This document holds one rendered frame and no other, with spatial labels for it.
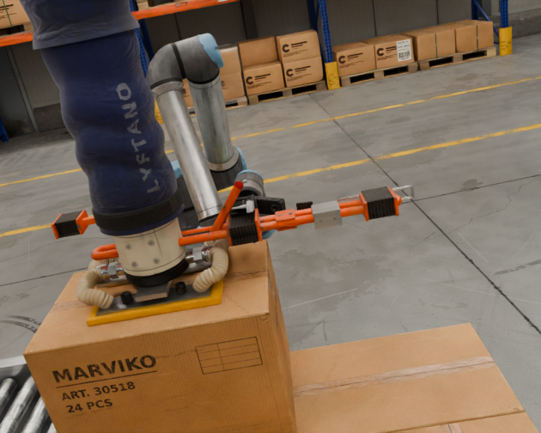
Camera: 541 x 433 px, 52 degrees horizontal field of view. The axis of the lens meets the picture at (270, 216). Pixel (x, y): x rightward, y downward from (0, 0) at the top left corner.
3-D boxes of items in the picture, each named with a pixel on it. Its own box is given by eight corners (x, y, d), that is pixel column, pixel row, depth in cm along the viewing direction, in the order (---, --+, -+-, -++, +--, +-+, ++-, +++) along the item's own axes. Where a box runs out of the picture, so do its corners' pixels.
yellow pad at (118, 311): (88, 327, 137) (81, 310, 135) (98, 306, 147) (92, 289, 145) (221, 304, 135) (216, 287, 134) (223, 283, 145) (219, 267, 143)
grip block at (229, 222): (229, 248, 140) (224, 228, 138) (231, 232, 149) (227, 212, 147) (262, 242, 140) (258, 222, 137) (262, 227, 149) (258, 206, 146)
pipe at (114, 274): (85, 311, 138) (77, 291, 136) (110, 264, 161) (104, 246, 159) (218, 288, 136) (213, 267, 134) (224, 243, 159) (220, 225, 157)
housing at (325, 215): (315, 230, 140) (313, 214, 139) (313, 219, 147) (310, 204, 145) (343, 225, 140) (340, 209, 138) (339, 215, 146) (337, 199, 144)
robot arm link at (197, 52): (202, 173, 240) (164, 33, 177) (240, 161, 242) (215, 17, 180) (212, 200, 232) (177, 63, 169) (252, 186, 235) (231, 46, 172)
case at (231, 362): (75, 475, 147) (21, 353, 132) (112, 376, 184) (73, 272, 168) (297, 440, 144) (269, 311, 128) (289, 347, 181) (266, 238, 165)
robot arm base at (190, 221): (167, 227, 239) (160, 206, 235) (205, 210, 247) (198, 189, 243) (185, 237, 223) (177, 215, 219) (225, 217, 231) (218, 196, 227)
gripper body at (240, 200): (231, 231, 153) (233, 214, 164) (262, 226, 152) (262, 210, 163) (225, 205, 150) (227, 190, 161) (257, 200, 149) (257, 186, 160)
